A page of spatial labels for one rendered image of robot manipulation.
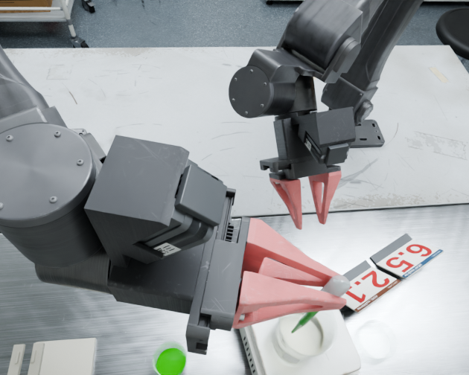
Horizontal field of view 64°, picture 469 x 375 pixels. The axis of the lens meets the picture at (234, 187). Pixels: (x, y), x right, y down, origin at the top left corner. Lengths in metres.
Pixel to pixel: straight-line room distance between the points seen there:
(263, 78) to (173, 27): 2.29
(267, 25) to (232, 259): 2.57
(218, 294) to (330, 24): 0.34
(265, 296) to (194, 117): 0.61
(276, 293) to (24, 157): 0.16
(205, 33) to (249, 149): 1.93
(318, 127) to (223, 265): 0.22
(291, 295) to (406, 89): 0.80
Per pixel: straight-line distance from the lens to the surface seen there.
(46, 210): 0.19
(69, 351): 0.61
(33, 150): 0.21
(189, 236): 0.18
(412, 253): 0.70
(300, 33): 0.48
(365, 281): 0.65
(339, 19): 0.48
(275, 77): 0.42
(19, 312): 0.66
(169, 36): 2.60
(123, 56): 0.97
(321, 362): 0.51
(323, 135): 0.41
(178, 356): 0.56
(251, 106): 0.43
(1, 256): 0.71
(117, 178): 0.18
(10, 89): 0.33
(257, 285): 0.23
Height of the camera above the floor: 1.48
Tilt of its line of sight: 56 degrees down
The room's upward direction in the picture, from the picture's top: 7 degrees clockwise
